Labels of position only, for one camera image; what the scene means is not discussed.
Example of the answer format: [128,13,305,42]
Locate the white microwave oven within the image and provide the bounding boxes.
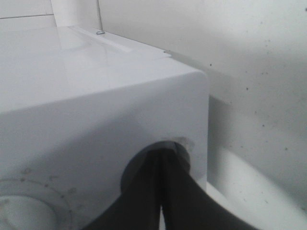
[0,26,209,230]

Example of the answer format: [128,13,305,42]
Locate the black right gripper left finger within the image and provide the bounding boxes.
[88,149,165,230]

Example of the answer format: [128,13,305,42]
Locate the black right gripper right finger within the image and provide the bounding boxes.
[161,149,256,230]

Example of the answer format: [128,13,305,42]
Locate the white lower timer knob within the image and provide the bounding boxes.
[0,177,75,230]

